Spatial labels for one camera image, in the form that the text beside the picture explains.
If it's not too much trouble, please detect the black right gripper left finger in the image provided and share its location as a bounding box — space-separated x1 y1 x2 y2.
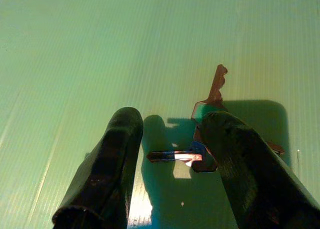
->
51 106 145 229

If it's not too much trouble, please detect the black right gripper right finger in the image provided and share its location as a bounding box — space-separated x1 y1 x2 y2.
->
199 111 320 229

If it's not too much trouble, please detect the green corrugated plastic board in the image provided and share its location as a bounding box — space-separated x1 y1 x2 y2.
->
0 0 320 229

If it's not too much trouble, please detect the key bunch with green tag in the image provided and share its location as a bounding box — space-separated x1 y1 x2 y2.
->
146 63 286 174

